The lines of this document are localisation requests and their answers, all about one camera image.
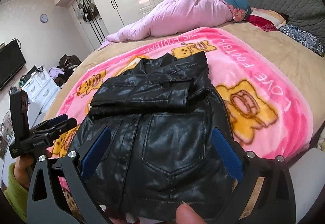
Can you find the hanging bags on door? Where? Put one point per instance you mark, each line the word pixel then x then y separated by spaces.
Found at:
pixel 87 11

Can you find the green sleeve forearm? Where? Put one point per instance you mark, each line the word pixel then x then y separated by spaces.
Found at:
pixel 16 194

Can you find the blue floral pillow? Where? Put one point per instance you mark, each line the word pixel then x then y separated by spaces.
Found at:
pixel 240 9

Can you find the black leather jacket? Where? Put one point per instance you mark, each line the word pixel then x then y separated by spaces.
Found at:
pixel 161 115

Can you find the blue patterned cloth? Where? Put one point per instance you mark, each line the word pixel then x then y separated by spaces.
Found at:
pixel 305 38

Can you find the pink cartoon fleece blanket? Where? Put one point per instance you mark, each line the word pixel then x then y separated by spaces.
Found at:
pixel 248 91

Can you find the tan bed sheet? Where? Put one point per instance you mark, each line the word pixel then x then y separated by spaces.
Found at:
pixel 292 56

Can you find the round wall clock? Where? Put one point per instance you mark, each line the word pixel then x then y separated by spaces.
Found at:
pixel 44 18

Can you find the light pink quilt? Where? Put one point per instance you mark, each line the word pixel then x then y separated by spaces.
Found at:
pixel 171 17

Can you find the left hand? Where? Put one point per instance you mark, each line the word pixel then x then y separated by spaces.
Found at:
pixel 20 170

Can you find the dark clothes pile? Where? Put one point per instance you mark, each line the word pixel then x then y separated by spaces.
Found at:
pixel 61 73

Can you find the white drawer cabinet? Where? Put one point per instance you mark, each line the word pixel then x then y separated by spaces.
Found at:
pixel 41 89

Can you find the right hand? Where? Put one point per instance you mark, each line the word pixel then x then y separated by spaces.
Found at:
pixel 184 215

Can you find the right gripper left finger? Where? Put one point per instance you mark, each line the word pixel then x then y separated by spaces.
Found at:
pixel 46 202

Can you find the black television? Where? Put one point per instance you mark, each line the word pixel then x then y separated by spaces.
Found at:
pixel 11 62

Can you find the red striped pillow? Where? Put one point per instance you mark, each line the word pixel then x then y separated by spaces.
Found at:
pixel 266 20

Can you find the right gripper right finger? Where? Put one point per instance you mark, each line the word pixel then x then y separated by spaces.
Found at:
pixel 264 191

